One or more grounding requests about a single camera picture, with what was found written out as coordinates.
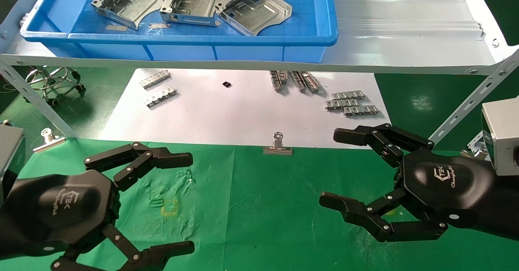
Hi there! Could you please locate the stamped sheet metal bracket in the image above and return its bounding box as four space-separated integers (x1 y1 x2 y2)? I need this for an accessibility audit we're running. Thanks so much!
215 0 292 36
160 0 227 27
91 0 170 30

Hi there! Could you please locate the blue plastic bin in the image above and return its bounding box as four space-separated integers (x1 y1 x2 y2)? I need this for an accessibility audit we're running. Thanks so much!
19 0 339 63

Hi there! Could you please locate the green table cloth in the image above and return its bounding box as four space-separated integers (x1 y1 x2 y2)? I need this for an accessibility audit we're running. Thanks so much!
0 137 519 271

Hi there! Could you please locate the chrome base rolling stool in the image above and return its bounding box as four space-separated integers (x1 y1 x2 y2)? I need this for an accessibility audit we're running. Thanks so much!
25 66 86 106

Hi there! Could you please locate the white table sheet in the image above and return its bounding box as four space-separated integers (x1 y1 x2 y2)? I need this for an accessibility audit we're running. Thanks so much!
99 68 392 149

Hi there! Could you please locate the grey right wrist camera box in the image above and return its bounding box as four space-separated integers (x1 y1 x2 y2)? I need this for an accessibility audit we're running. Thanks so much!
482 98 519 177

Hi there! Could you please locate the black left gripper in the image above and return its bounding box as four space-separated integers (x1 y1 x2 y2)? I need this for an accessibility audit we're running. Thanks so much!
0 141 196 271

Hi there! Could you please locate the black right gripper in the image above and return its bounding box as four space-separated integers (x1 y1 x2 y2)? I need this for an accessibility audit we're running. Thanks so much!
319 123 519 242

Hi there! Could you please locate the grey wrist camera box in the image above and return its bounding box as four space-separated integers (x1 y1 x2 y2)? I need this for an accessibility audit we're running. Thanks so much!
0 123 26 200
482 98 519 177

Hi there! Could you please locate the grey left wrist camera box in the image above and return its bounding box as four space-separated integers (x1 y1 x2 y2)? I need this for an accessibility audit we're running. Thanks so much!
0 123 26 200

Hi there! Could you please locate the perforated white shelf strut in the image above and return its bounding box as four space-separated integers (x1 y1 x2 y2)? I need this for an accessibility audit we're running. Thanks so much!
0 58 77 138
429 50 519 146

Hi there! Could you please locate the white metal shelf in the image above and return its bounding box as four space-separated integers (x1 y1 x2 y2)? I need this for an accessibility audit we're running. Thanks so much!
0 0 519 75

